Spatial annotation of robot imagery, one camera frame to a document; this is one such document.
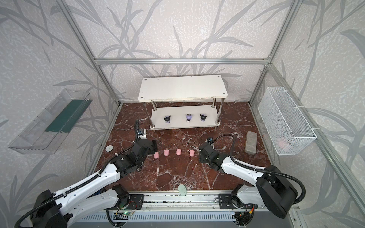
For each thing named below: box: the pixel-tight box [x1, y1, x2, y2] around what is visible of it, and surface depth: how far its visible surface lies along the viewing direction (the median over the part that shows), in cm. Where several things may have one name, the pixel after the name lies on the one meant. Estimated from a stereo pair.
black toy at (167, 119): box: [163, 114, 171, 124], surface depth 100 cm
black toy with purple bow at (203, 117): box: [199, 113, 207, 122], surface depth 101 cm
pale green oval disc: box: [177, 183, 187, 197], surface depth 77 cm
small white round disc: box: [105, 144, 114, 152], surface depth 96 cm
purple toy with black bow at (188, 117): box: [185, 114, 193, 123], surface depth 101 cm
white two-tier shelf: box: [137, 75, 228, 131], surface depth 100 cm
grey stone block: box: [244, 131, 258, 155], surface depth 96 cm
